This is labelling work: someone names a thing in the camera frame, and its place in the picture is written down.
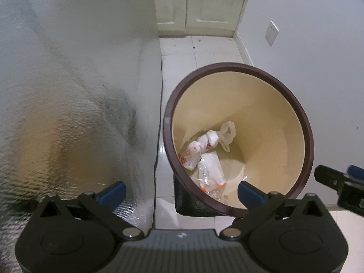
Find beige trash bin brown rim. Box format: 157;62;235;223
163;63;315;217

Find clear plastic package orange caps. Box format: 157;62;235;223
196;152;228;201

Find red printed white wrapper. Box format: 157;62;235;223
179;139;212;171

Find silver foil insulation sheet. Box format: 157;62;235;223
0;0;163;262

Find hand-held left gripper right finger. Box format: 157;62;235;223
220;180;336;241

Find cream floor cabinet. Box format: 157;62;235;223
151;0;256;38

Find white wall socket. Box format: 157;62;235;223
265;21;279;46

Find white knotted plastic bag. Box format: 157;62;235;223
196;121;237;152

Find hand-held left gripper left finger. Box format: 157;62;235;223
30;180;144;241

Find thin black floor cable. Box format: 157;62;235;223
152;57;164;231

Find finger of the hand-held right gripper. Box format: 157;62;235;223
347;164;364;181
314;164;351;190

